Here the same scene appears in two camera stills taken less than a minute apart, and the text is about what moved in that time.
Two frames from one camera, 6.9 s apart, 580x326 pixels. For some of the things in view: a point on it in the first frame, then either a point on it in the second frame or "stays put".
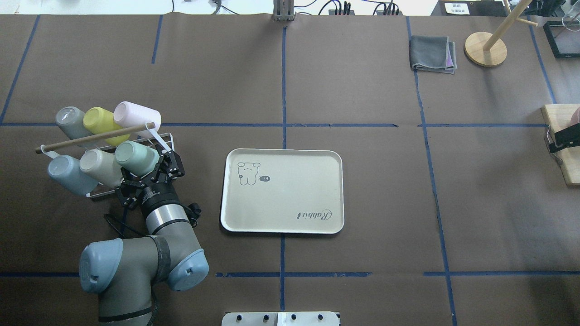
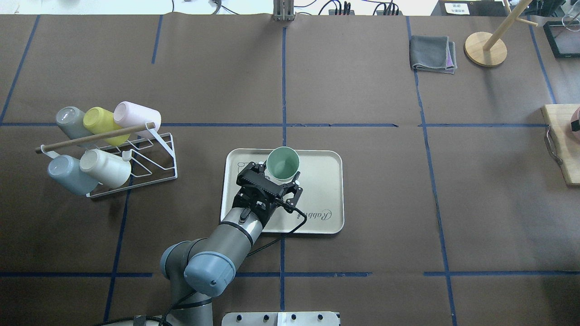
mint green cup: (138, 159) to (282, 163)
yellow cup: (98, 121) stays put
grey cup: (70, 119) stays put
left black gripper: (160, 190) to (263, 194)
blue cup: (66, 170) stays put
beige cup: (102, 167) stays put
